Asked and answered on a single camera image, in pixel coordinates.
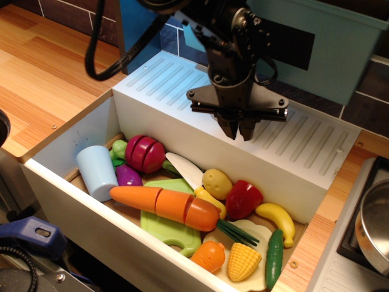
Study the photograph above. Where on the green toy cutting board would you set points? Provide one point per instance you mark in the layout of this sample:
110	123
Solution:
170	232

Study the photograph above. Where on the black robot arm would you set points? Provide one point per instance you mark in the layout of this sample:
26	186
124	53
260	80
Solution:
236	46

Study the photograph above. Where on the teal wall-mounted box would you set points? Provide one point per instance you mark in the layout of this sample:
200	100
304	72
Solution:
323	47

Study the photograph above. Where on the white toy sink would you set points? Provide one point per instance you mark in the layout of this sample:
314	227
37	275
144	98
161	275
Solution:
293	163

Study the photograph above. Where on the yellow toy corn cob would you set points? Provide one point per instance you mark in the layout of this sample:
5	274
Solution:
243	261

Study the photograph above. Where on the yellow toy potato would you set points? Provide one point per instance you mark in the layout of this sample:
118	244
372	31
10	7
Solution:
217	183

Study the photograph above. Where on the large orange toy carrot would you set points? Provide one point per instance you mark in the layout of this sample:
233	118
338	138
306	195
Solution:
180	207

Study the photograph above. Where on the black toy stove top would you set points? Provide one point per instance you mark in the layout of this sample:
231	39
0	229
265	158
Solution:
349	246

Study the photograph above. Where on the white toy knife yellow handle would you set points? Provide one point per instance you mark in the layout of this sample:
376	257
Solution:
193	176

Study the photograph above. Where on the small orange toy carrot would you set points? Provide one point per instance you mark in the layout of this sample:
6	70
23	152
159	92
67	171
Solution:
210	256

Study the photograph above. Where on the yellow toy banana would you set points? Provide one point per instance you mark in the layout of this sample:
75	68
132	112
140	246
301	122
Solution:
281	219

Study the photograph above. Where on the green toy cucumber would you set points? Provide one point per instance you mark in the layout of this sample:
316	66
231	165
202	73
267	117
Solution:
274	259

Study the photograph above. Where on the light blue plastic cup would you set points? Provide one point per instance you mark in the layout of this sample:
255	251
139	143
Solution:
97	171

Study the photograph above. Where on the purple toy eggplant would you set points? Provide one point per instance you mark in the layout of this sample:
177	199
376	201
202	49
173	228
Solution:
126	176

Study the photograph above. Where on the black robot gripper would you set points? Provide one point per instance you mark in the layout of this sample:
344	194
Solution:
235	94

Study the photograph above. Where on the black camera lens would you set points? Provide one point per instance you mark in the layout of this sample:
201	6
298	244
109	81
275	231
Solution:
5	127

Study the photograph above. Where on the blue clamp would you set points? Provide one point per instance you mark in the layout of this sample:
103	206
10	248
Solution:
34	236

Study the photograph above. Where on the purple sliced toy onion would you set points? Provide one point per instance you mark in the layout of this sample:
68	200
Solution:
144	154

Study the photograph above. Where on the red toy bell pepper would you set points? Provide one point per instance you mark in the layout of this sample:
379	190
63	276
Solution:
242	200

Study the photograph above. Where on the cream toy plate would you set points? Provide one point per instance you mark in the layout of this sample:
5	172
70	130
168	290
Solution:
256	281

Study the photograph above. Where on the silver metal pot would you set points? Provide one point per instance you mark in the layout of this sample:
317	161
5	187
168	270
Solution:
371	226

